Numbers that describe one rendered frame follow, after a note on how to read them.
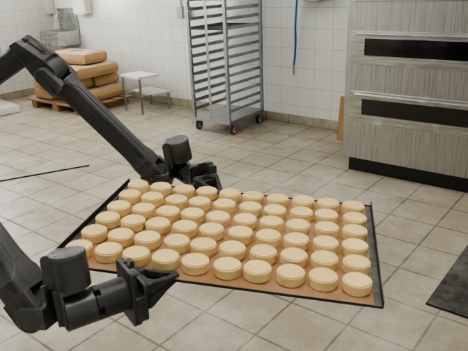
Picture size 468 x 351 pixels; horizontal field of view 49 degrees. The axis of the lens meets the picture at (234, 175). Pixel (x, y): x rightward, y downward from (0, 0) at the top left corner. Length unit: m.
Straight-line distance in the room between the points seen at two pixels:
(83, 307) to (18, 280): 0.11
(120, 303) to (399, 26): 3.26
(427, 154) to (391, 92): 0.52
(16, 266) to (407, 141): 3.38
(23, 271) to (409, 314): 1.99
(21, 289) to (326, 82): 4.67
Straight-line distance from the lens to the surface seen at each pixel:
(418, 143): 3.95
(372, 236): 1.11
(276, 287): 0.90
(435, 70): 3.81
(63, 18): 8.22
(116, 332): 2.50
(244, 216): 1.09
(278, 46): 5.57
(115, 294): 0.87
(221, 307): 2.57
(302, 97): 5.50
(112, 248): 0.99
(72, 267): 0.83
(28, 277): 0.90
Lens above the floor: 1.48
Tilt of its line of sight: 21 degrees down
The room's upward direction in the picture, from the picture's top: 3 degrees counter-clockwise
